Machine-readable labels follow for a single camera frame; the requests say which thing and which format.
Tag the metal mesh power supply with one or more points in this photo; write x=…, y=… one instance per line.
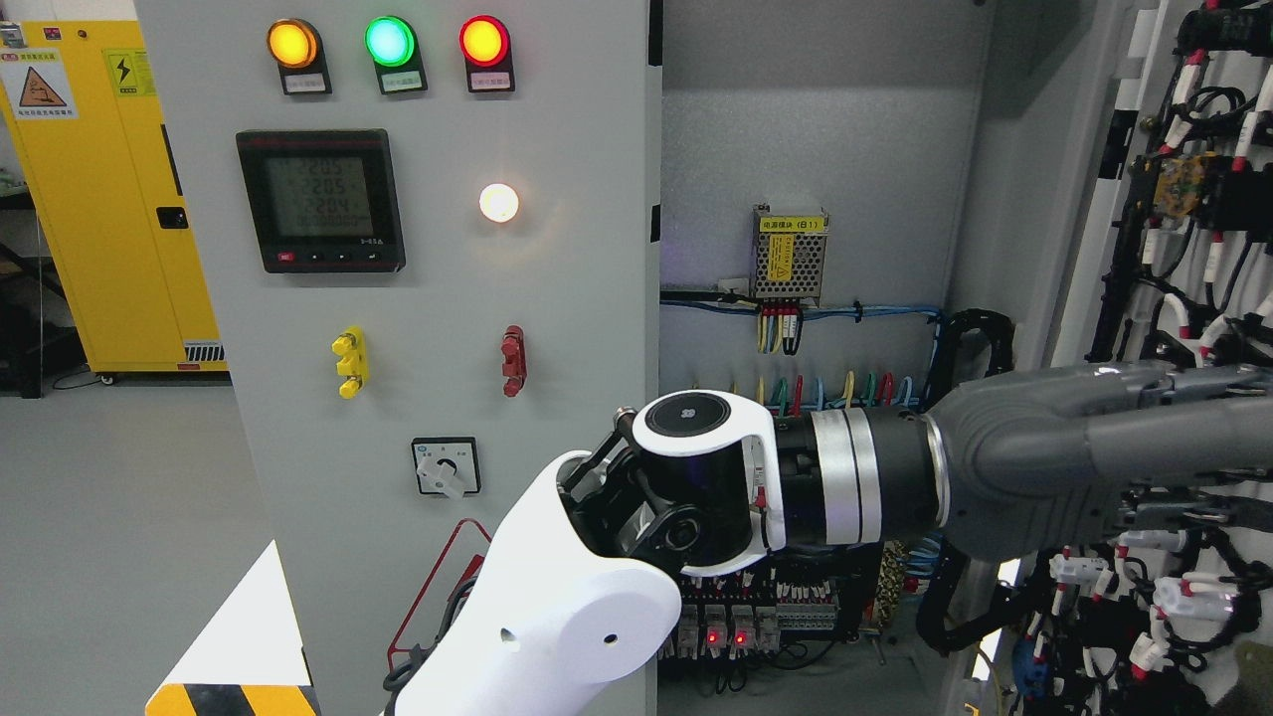
x=788, y=248

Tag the yellow test terminal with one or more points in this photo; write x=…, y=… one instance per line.
x=350, y=349

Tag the black digital power meter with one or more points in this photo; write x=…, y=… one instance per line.
x=323, y=201

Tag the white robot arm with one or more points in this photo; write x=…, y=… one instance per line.
x=578, y=588

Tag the yellow safety cabinet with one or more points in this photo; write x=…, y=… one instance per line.
x=80, y=99

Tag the white lit indicator lamp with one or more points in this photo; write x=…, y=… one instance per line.
x=499, y=203

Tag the green indicator light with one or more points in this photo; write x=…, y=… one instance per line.
x=394, y=49

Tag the red indicator light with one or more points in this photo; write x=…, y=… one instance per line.
x=486, y=47

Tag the red test terminal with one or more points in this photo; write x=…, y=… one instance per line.
x=514, y=366

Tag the red electric danger sticker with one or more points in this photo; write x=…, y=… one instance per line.
x=460, y=559

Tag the grey cabinet door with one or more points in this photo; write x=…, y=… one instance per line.
x=579, y=140
x=1099, y=124

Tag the black white rotary switch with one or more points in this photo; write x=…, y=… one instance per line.
x=446, y=467

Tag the brass right ground bar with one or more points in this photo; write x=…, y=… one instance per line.
x=889, y=588

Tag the orange indicator light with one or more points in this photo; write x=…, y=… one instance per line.
x=298, y=52

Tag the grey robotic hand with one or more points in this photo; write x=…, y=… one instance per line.
x=1042, y=459

